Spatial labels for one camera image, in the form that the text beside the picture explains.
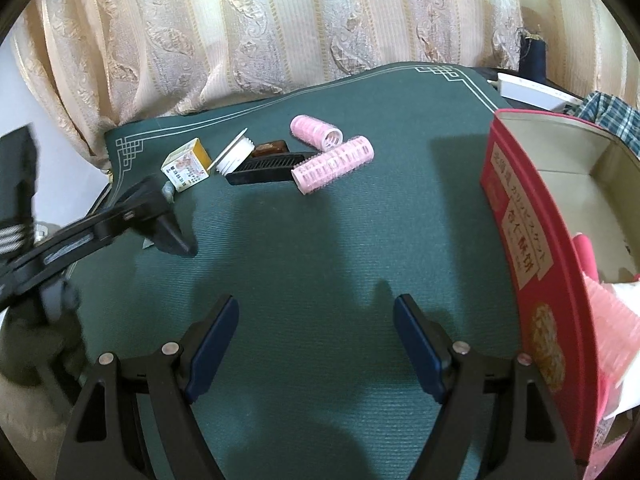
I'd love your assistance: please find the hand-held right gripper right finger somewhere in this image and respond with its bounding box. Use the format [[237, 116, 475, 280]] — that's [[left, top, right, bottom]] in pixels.
[[392, 294, 583, 480]]

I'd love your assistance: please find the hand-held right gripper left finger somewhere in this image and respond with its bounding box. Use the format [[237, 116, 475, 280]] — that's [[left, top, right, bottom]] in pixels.
[[54, 294, 240, 480]]

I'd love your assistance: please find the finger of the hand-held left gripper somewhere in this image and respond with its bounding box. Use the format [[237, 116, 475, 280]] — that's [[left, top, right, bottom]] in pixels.
[[102, 174, 173, 233], [135, 205, 197, 259]]

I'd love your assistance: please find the yellow white small box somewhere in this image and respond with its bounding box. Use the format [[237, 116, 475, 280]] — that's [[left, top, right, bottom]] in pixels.
[[161, 137, 211, 193]]

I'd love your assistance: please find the white round jar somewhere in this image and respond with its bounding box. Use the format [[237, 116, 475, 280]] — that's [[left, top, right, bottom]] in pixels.
[[209, 129, 255, 176]]

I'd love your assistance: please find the black comb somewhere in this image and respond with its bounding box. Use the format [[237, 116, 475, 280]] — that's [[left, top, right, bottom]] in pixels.
[[225, 151, 313, 187]]

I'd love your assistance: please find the brown hair clip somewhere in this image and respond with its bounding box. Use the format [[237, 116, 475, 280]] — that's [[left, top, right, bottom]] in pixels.
[[250, 139, 290, 158]]

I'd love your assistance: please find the red cardboard box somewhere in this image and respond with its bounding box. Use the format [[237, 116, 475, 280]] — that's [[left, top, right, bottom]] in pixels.
[[480, 109, 640, 471]]

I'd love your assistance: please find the pink hair roller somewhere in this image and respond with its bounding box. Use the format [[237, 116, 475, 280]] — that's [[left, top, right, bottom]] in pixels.
[[585, 277, 640, 416], [291, 115, 345, 152], [291, 135, 376, 196]]

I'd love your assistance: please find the long bent pink foam curler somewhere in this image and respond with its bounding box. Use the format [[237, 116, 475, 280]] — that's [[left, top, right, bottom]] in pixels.
[[572, 232, 601, 281]]

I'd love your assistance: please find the person's left hand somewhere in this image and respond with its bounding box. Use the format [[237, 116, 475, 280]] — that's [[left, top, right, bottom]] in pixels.
[[0, 277, 88, 396]]

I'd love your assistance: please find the green table mat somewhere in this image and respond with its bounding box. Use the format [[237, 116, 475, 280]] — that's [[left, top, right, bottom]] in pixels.
[[55, 61, 601, 480]]

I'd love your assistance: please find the white paper leaflet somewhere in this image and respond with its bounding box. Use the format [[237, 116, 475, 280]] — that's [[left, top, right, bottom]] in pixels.
[[592, 405, 640, 453]]

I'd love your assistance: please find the beige patterned curtain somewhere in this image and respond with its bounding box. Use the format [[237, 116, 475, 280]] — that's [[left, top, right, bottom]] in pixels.
[[10, 0, 640, 171]]

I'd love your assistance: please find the white flat box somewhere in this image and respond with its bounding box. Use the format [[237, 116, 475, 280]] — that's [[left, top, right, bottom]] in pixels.
[[495, 72, 583, 111]]

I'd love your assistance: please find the blue plaid cloth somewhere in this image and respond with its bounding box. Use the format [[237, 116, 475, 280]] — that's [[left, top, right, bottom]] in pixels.
[[572, 91, 640, 153]]

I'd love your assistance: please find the dark blue object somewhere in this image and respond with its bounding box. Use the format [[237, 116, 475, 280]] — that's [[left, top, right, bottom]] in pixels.
[[520, 30, 548, 78]]

